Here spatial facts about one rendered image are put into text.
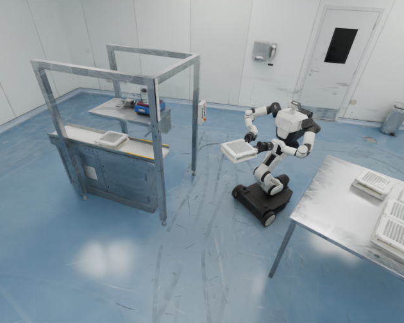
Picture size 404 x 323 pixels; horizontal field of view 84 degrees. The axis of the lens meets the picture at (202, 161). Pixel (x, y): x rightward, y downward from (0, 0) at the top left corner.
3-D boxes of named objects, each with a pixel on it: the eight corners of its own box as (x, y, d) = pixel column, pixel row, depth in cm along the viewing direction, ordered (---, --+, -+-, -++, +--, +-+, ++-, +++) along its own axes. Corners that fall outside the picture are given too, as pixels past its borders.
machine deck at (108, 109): (170, 111, 215) (170, 107, 213) (151, 128, 186) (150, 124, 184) (115, 101, 230) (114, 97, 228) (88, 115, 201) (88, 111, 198)
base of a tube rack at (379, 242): (419, 241, 152) (421, 239, 151) (414, 265, 138) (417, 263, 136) (378, 220, 166) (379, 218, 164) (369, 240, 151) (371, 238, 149)
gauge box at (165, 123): (171, 129, 226) (170, 110, 215) (167, 134, 218) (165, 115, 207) (152, 125, 232) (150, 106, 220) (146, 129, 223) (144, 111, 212)
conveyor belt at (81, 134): (168, 152, 238) (168, 149, 235) (157, 166, 219) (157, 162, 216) (67, 129, 270) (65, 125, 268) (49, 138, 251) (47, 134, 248)
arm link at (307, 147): (310, 159, 206) (314, 137, 212) (311, 154, 195) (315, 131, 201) (297, 157, 211) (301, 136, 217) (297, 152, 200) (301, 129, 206)
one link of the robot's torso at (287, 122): (284, 129, 261) (292, 99, 240) (310, 142, 238) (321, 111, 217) (266, 135, 247) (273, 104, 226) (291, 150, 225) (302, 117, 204)
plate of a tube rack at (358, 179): (395, 184, 193) (396, 182, 192) (385, 196, 180) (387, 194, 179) (364, 170, 208) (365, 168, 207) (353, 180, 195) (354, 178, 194)
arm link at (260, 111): (244, 107, 249) (265, 103, 241) (247, 116, 258) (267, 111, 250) (244, 115, 242) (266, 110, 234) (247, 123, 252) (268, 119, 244)
